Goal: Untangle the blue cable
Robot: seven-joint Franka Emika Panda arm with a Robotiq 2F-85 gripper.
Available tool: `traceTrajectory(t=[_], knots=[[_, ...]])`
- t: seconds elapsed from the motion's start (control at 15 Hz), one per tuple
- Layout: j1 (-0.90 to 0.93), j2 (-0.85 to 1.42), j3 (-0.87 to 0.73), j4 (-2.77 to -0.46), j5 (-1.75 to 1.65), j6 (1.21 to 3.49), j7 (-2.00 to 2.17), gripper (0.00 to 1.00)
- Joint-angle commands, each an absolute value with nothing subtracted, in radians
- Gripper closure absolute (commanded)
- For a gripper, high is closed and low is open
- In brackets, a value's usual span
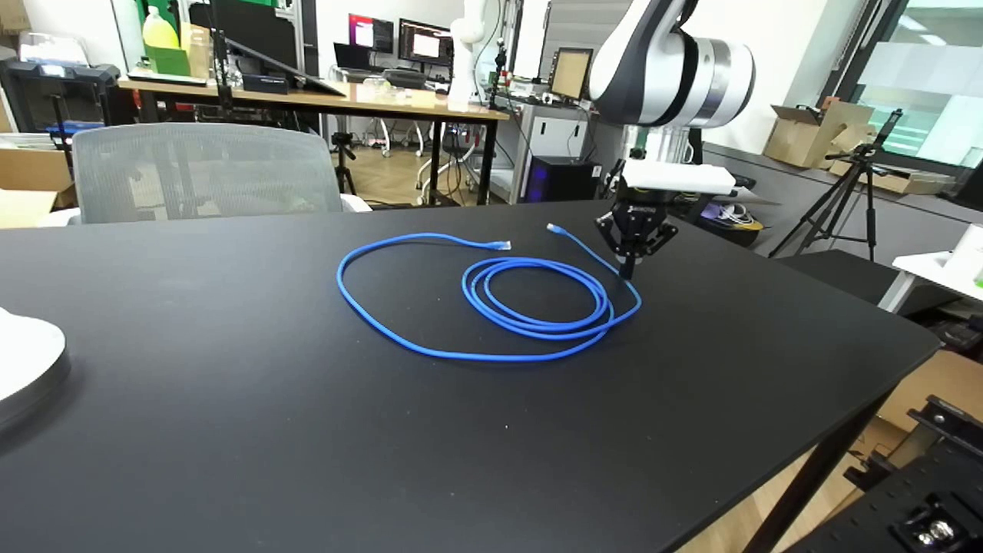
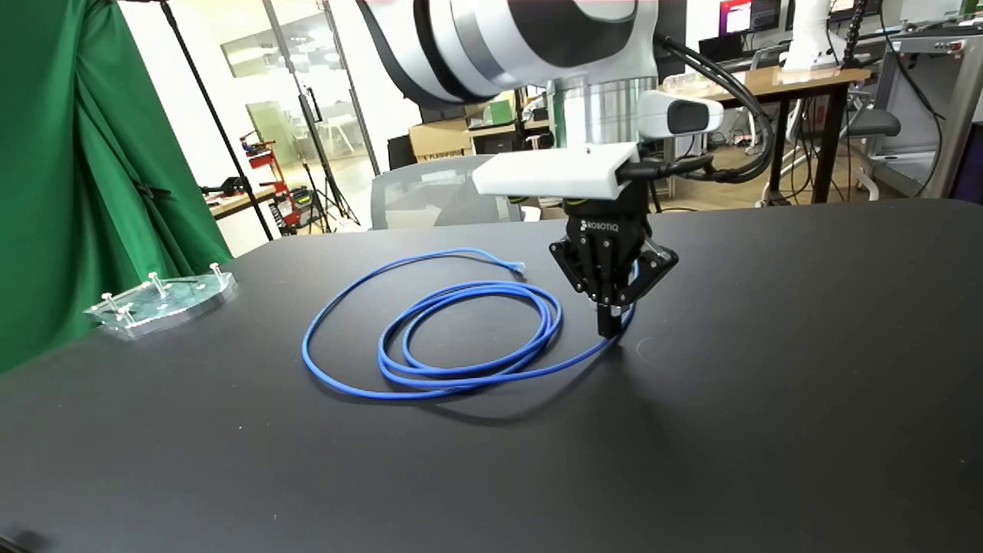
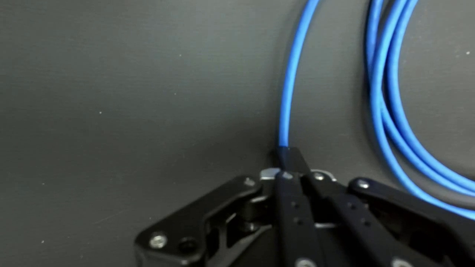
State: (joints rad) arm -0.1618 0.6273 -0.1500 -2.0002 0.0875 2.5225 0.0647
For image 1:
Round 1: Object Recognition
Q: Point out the monitor with white window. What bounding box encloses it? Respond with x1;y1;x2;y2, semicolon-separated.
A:
396;15;453;66

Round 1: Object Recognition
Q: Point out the open cardboard box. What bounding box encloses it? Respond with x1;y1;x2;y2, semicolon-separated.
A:
759;95;874;171

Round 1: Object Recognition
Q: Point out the small black tripod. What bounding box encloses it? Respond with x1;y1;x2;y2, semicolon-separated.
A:
324;129;361;200

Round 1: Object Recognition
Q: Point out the monitor with pink screen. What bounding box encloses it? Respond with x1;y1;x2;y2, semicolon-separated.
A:
345;10;398;54

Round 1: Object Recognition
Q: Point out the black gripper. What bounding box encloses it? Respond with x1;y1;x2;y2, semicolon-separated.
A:
595;200;681;283

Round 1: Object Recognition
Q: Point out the white side table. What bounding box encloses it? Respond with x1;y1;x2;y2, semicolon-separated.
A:
874;221;983;315

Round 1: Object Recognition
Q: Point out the clear acrylic plate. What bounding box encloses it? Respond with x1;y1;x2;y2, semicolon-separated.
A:
0;305;71;414

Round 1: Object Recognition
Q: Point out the tall black tripod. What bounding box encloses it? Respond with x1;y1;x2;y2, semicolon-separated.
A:
765;105;908;264

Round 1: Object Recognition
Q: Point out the framed picture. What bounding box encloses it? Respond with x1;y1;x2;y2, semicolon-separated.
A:
547;43;597;105

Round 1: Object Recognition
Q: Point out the blue ethernet cable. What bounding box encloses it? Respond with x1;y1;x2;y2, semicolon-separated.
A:
332;221;647;368

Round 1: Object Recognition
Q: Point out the black computer tower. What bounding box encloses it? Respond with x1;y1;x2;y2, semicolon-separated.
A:
525;154;597;206

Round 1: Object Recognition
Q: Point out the grey mesh office chair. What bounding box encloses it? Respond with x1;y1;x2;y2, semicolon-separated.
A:
68;120;351;228

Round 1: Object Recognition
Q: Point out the long wooden desk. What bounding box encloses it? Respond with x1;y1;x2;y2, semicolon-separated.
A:
112;75;516;210

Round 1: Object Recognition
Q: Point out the black and silver bracket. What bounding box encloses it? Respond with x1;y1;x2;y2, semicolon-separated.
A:
886;504;966;553

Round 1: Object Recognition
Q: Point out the black perforated breadboard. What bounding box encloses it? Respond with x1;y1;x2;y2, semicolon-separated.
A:
783;396;983;553

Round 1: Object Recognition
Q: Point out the yellow green bottle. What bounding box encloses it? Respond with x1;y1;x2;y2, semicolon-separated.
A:
139;0;192;80

